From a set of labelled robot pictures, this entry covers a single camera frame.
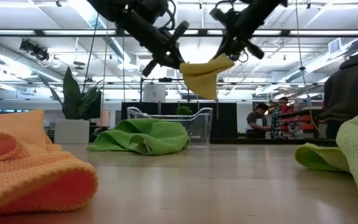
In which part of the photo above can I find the orange cable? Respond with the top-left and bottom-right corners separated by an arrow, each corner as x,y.
308,96 -> 321,131

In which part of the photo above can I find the green snake plant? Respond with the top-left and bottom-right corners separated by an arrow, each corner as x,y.
40,67 -> 104,121

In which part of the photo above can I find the green microfiber towel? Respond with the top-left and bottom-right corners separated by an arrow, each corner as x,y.
86,118 -> 191,156

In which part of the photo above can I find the white plant pot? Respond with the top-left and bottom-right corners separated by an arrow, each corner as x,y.
53,119 -> 90,144

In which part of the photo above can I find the orange microfiber towel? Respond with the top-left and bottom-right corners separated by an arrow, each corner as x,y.
0,109 -> 99,218

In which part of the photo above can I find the clear plastic bin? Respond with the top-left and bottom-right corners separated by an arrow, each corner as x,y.
126,106 -> 214,146

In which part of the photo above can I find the white box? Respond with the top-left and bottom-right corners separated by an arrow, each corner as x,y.
143,84 -> 167,103

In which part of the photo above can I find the storage shelf with red bins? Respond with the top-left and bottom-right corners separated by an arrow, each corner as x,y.
286,107 -> 323,139

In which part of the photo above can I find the person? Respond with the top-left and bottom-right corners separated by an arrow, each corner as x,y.
270,96 -> 291,139
246,102 -> 272,139
318,39 -> 358,139

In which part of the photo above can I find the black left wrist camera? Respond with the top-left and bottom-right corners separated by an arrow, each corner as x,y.
135,0 -> 171,18

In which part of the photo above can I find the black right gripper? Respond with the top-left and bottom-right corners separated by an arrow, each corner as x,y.
209,0 -> 281,62

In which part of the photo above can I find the yellow microfiber towel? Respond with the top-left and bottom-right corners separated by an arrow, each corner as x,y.
178,52 -> 235,101

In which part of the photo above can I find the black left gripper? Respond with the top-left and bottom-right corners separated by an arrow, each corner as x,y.
116,11 -> 190,77

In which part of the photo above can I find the black ceiling-mounted camera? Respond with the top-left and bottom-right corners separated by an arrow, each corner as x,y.
19,39 -> 50,62

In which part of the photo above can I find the small green bush plant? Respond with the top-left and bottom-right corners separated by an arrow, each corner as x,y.
176,105 -> 193,116

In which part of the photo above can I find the black hanging cable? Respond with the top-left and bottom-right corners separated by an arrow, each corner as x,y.
83,15 -> 99,91

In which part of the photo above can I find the overhead light bar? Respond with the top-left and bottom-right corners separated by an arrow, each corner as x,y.
0,29 -> 358,37

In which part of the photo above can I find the thin grey hanging cable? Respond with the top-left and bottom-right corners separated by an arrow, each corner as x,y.
295,0 -> 307,100

